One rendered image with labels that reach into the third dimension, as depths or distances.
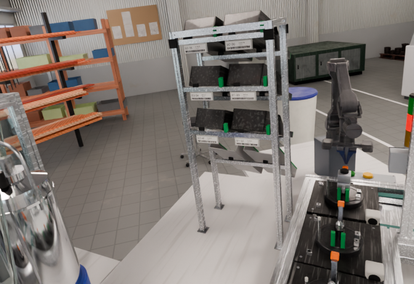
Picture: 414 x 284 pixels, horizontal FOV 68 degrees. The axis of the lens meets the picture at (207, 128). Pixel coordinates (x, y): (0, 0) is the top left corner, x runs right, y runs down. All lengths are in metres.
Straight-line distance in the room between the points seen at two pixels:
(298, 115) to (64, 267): 3.44
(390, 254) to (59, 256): 0.92
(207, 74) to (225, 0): 7.58
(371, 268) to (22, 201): 0.88
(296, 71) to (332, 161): 5.90
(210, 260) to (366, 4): 9.70
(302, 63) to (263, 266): 6.50
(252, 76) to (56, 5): 7.83
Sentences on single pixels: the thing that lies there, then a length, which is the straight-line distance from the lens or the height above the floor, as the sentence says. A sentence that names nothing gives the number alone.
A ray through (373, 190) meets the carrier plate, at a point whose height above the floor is 0.97.
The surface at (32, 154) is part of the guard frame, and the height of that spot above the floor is 1.36.
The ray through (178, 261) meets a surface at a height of 0.86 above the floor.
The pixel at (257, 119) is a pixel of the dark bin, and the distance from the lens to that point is 1.06.
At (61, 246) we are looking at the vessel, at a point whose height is 1.25.
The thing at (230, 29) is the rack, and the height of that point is 1.65.
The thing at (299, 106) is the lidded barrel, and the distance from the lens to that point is 3.89.
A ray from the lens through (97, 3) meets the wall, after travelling 8.47.
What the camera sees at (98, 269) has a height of 0.86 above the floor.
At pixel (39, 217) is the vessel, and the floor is 1.35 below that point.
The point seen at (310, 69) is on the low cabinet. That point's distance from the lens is 7.54.
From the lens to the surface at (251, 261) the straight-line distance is 1.19.
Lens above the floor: 1.68
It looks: 20 degrees down
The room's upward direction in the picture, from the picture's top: 7 degrees counter-clockwise
